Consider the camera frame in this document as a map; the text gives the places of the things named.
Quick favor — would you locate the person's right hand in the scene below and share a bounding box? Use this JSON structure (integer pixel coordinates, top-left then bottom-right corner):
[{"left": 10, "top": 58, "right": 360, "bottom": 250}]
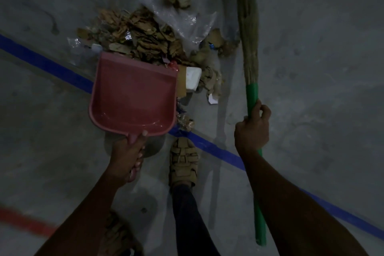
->
[{"left": 234, "top": 99, "right": 272, "bottom": 160}]

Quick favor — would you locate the person's left hand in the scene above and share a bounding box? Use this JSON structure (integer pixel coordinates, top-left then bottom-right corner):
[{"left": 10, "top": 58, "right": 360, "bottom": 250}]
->
[{"left": 107, "top": 130, "right": 149, "bottom": 187}]

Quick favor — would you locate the pink plastic dustpan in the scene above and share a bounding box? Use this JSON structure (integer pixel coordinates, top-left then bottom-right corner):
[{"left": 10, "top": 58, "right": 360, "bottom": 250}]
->
[{"left": 88, "top": 51, "right": 179, "bottom": 183}]

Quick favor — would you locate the grass broom with green handle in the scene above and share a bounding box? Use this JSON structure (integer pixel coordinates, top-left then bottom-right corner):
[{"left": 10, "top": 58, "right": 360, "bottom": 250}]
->
[{"left": 233, "top": 0, "right": 267, "bottom": 247}]

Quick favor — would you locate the person's left forearm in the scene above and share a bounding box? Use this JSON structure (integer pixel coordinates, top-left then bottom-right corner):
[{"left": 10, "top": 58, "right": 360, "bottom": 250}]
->
[{"left": 34, "top": 172, "right": 128, "bottom": 256}]

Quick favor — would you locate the person's right forearm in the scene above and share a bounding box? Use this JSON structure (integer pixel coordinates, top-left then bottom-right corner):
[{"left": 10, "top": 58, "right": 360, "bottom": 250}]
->
[{"left": 241, "top": 148, "right": 369, "bottom": 256}]

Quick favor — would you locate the crumpled clear plastic wrapper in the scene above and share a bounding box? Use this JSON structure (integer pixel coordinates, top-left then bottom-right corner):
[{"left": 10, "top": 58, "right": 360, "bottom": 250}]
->
[{"left": 176, "top": 113, "right": 195, "bottom": 131}]

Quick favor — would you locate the tan sandal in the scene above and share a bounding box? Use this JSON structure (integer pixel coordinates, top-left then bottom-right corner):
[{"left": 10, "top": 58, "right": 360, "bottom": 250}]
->
[
  {"left": 103, "top": 210, "right": 144, "bottom": 256},
  {"left": 169, "top": 137, "right": 201, "bottom": 189}
]

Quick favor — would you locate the blue floor tape line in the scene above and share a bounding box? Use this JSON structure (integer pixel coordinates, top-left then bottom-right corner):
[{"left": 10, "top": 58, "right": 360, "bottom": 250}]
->
[{"left": 0, "top": 34, "right": 384, "bottom": 240}]

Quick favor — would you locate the white foam block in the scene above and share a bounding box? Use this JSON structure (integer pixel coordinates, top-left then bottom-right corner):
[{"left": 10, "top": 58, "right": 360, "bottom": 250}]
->
[{"left": 185, "top": 66, "right": 202, "bottom": 91}]

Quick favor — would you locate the person's dark trouser leg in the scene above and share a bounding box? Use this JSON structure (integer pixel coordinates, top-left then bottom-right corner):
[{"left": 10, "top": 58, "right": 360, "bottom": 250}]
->
[{"left": 172, "top": 185, "right": 221, "bottom": 256}]

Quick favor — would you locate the pile of dry brown leaves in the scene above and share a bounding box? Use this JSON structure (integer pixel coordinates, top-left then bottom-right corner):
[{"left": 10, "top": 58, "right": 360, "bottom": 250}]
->
[{"left": 76, "top": 0, "right": 240, "bottom": 99}]

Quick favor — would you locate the clear plastic bag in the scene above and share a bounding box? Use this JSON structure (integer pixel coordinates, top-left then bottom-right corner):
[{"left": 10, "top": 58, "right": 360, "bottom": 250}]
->
[{"left": 131, "top": 0, "right": 218, "bottom": 52}]

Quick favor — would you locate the red floor tape line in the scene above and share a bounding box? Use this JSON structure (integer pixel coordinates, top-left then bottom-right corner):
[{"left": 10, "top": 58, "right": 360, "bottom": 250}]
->
[{"left": 0, "top": 206, "right": 57, "bottom": 237}]

